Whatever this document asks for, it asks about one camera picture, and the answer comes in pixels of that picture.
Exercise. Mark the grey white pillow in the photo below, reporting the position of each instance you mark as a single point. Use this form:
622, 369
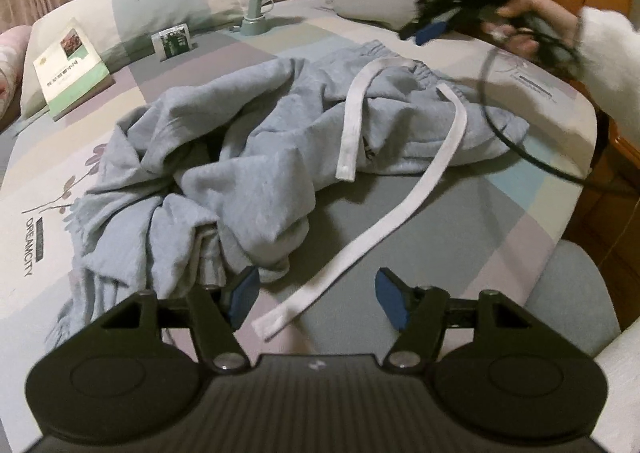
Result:
120, 30

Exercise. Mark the pink folded quilt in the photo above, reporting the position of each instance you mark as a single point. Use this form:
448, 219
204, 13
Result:
13, 45

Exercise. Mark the white fleece sleeve forearm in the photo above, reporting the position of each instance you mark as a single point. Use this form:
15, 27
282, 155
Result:
608, 46

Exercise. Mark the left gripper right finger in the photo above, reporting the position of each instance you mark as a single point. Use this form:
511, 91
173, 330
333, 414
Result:
418, 315

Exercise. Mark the patchwork bed sheet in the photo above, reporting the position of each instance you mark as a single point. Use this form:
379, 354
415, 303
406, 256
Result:
488, 225

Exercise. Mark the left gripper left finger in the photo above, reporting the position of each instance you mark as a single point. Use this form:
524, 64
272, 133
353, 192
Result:
216, 314

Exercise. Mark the grey blue sweatpants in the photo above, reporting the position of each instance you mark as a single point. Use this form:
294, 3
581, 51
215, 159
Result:
208, 180

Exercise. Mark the green white book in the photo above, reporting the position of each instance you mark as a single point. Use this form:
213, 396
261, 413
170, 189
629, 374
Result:
70, 71

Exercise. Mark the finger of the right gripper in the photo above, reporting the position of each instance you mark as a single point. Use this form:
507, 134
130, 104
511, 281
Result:
429, 33
411, 30

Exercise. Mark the person's right hand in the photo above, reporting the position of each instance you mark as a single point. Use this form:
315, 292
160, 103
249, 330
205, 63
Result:
514, 23

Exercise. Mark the small green white box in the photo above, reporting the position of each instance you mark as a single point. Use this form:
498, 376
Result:
172, 41

